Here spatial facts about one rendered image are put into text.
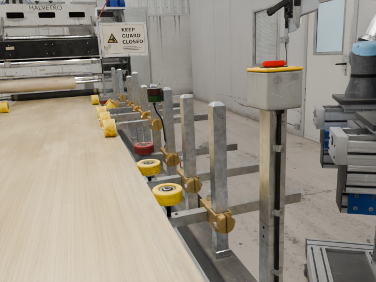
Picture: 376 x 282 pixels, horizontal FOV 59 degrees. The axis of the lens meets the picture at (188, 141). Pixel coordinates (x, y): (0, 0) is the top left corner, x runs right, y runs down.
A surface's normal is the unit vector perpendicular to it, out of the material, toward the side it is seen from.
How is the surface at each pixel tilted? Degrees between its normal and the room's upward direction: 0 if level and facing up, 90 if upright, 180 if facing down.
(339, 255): 0
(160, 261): 0
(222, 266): 0
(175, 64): 90
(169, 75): 90
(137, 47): 90
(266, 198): 90
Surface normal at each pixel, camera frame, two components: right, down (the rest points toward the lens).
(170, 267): -0.05, -0.97
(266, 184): -0.95, 0.12
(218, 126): 0.31, 0.22
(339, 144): -0.25, 0.25
